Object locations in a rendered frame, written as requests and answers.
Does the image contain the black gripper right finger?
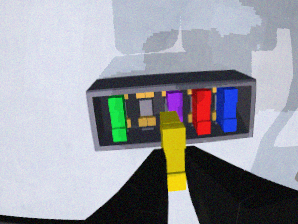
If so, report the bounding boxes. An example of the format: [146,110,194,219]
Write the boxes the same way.
[185,145,298,224]

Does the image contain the purple fuse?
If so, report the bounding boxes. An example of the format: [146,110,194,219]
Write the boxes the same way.
[166,89,182,121]

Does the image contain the grey rectangular fuse block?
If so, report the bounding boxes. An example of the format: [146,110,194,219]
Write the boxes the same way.
[85,69,257,152]

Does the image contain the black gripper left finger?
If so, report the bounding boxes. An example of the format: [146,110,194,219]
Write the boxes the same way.
[0,149,169,224]

